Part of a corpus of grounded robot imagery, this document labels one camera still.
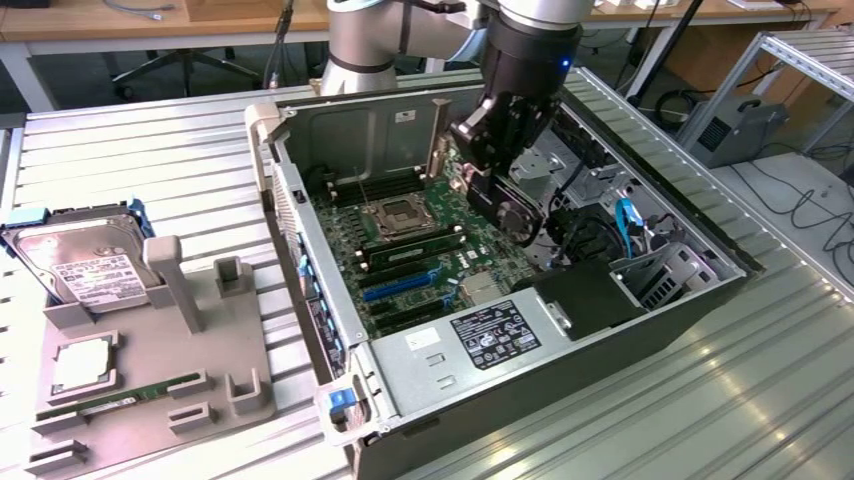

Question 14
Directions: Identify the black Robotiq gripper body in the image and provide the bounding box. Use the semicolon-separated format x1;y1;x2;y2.
477;19;584;102

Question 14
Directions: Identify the black graphics card metal bracket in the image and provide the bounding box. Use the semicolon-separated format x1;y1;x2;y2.
424;97;547;250

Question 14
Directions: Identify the silver perforated drive cage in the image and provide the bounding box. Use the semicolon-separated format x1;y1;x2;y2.
509;82;635;251

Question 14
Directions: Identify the black RAM slot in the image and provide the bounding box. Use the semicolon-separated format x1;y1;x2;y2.
358;225;458;252
329;172;425;194
364;235;461;262
332;177;426;200
328;167;422;189
333;182;429;206
361;230;460;257

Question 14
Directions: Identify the metal CPU socket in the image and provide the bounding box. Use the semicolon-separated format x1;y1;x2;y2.
358;196;446;242

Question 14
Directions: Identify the black stand pole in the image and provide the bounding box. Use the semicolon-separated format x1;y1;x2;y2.
624;0;707;109

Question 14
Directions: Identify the green Dell motherboard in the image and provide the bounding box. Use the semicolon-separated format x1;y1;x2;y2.
309;164;543;341

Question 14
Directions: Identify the green RAM stick white label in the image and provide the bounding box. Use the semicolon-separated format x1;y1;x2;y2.
368;240;464;267

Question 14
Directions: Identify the silver chipset heatsink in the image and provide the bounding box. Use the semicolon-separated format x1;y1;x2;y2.
458;273;509;307

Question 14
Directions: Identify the long black expansion slot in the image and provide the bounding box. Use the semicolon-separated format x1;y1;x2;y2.
369;302;442;329
357;263;429;290
373;314;448;339

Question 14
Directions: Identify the blue expansion slot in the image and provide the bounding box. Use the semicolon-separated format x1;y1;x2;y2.
362;276;436;302

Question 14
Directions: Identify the black plastic cover block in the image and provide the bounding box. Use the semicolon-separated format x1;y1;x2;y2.
531;263;649;344

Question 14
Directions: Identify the silver disk bay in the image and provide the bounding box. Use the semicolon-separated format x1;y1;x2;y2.
611;242;747;309

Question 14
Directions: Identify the black office chair base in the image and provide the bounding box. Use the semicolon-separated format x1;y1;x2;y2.
109;47;262;100

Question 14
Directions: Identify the silver power supply unit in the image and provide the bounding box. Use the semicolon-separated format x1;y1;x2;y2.
368;286;583;419

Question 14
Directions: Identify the open dark PC case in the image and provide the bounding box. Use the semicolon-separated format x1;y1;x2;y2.
242;72;767;480

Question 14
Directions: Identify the blue case latch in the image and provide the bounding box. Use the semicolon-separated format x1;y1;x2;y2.
325;388;358;417

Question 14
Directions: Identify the hard disk in blue carrier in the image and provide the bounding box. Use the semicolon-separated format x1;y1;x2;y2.
0;197;160;315

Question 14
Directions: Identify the grey plastic parts rack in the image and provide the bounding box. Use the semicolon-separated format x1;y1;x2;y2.
22;234;278;476

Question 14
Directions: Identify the silver CPU chip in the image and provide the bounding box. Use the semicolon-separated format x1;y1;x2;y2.
50;342;116;392

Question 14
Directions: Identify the green RAM stick bare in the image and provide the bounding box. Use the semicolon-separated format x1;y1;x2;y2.
33;372;202;422

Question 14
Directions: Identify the coiled black floor cable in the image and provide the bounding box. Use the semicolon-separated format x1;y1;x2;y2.
652;88;693;126

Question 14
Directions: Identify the black wire bundle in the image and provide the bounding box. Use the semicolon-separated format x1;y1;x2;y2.
544;203;632;266

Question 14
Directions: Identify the blue flat wire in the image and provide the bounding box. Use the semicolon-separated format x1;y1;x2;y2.
613;196;647;261

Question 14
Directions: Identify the grey box with handle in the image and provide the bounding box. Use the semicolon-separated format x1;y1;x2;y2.
676;97;792;170

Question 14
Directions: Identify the wooden desk white frame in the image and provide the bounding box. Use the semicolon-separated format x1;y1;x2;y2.
579;0;840;99
0;0;333;114

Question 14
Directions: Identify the hanging black cable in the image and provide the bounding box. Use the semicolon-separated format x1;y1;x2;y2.
265;0;296;90

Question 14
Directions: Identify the aluminium profile frame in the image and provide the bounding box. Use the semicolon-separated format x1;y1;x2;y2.
692;27;854;156

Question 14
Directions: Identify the black tangled cable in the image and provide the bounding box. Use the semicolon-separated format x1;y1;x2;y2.
785;187;854;254

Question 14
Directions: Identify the grey network cable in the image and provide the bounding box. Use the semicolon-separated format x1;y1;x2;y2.
102;0;178;21

